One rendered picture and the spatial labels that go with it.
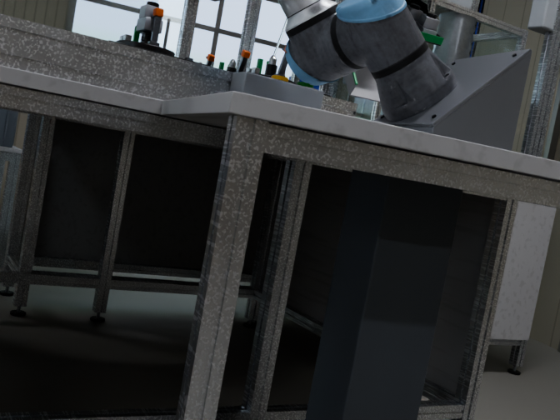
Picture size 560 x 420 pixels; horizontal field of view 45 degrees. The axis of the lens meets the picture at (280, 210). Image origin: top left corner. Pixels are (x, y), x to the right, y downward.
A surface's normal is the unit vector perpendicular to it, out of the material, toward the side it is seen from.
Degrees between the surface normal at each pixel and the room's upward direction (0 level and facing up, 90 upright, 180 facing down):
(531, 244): 90
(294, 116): 90
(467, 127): 90
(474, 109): 90
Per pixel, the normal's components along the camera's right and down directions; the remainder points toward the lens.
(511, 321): 0.49, 0.15
